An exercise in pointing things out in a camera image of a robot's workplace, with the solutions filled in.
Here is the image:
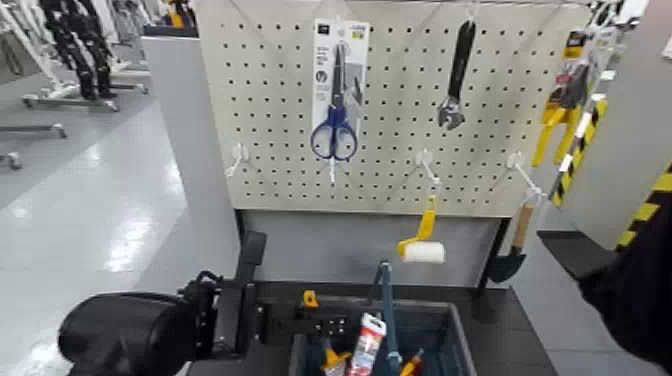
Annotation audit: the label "white robot on stand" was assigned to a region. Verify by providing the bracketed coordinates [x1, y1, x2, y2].
[0, 0, 80, 101]

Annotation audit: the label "wooden handled dark trowel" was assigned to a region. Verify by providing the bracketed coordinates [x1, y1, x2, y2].
[488, 201, 537, 286]

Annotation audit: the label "black stand leg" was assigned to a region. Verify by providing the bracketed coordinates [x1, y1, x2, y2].
[476, 217, 513, 291]
[235, 209, 254, 237]

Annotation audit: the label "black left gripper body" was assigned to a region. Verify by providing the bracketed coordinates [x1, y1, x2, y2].
[212, 280, 264, 356]

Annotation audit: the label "blue scissors in card package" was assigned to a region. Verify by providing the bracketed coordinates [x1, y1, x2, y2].
[310, 19, 371, 163]

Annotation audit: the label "blue grey long tool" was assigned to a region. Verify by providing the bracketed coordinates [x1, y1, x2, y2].
[367, 260, 403, 376]

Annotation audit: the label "red white glue tube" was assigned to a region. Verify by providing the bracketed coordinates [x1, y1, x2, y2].
[346, 313, 388, 376]

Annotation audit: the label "yellow handled paint brush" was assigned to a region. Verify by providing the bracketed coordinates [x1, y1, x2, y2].
[301, 289, 352, 376]

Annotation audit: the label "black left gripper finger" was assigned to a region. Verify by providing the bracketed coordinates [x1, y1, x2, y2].
[233, 229, 268, 285]
[259, 303, 352, 342]

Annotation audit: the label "beige pegboard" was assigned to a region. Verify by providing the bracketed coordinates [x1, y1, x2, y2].
[193, 0, 592, 219]

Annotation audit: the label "yellow background object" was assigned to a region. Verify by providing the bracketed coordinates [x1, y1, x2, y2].
[166, 0, 197, 29]

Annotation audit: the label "grey partition panel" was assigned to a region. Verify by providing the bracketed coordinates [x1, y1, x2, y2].
[141, 35, 243, 281]

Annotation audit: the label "yellow handled paint roller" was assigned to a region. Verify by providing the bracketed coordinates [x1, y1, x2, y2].
[396, 195, 446, 265]

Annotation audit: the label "yellow pliers in card package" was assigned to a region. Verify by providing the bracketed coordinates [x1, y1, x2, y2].
[530, 28, 602, 168]

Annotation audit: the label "black adjustable wrench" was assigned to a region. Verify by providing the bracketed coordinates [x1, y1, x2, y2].
[436, 19, 478, 131]

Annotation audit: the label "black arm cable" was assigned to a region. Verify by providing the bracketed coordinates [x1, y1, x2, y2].
[194, 269, 224, 295]

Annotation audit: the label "black robot on stand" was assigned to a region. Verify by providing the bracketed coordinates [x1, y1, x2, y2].
[39, 0, 121, 102]

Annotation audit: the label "red yellow small tool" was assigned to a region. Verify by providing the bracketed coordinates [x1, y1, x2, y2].
[399, 348, 425, 376]

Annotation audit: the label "grey blue plastic crate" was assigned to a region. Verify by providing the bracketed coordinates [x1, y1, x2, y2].
[287, 296, 479, 376]

